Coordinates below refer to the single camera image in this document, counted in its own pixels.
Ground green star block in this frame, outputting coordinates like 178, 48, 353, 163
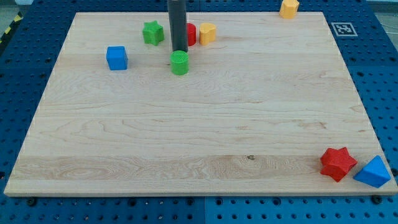
142, 21, 164, 46

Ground blue cube block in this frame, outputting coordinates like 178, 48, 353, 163
106, 46, 128, 70

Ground red star block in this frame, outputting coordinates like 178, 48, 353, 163
320, 147, 358, 182

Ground green cylinder block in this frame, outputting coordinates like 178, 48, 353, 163
170, 50, 189, 75

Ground light wooden board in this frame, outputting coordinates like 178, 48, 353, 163
4, 12, 397, 197

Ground yellow heart block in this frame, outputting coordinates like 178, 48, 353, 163
199, 22, 216, 45

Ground red cylinder block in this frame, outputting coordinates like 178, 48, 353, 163
187, 23, 197, 47

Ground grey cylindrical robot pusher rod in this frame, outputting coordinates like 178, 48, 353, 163
167, 0, 188, 52

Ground yellow hexagon block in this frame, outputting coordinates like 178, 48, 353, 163
279, 0, 300, 19

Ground white fiducial marker tag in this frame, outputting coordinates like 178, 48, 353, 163
331, 22, 358, 37

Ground blue triangle block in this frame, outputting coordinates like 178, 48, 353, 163
353, 156, 391, 188

